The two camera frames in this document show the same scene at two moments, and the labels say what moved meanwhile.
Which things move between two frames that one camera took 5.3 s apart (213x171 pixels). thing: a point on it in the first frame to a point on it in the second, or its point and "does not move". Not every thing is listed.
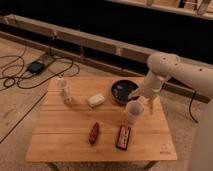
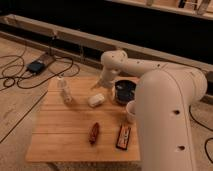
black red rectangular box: (123, 137) does not move
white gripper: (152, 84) to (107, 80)
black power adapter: (35, 67) does not move
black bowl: (121, 90) does not move
